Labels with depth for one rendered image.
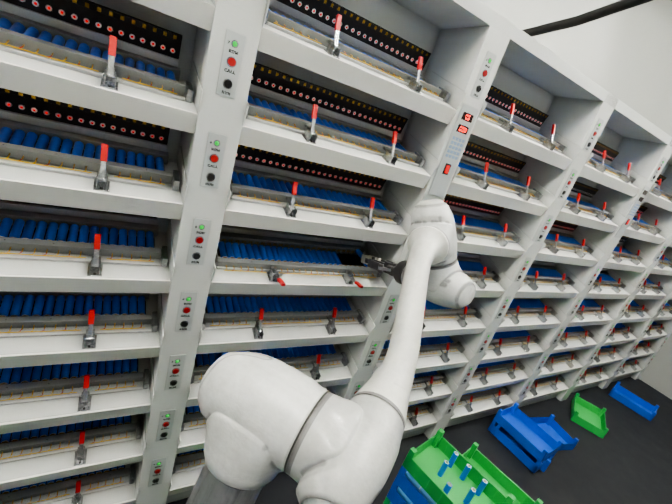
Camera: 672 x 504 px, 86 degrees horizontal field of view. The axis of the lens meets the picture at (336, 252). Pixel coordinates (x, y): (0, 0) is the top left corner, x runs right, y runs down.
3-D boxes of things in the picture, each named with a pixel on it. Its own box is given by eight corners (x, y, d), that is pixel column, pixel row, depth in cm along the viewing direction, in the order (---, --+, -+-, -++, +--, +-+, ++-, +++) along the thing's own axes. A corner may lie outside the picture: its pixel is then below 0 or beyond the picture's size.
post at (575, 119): (440, 435, 200) (619, 99, 140) (428, 439, 195) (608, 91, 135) (417, 408, 216) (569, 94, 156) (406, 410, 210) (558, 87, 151)
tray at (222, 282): (381, 296, 129) (394, 277, 124) (206, 294, 97) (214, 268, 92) (359, 258, 142) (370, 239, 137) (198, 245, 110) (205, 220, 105)
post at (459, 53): (333, 466, 163) (515, 25, 103) (315, 471, 157) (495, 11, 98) (315, 430, 178) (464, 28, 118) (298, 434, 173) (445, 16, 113)
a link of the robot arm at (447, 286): (439, 288, 108) (434, 248, 103) (484, 304, 95) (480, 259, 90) (413, 303, 103) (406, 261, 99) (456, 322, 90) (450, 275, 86)
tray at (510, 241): (519, 258, 160) (541, 234, 152) (421, 247, 127) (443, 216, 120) (489, 230, 173) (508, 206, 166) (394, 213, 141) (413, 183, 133)
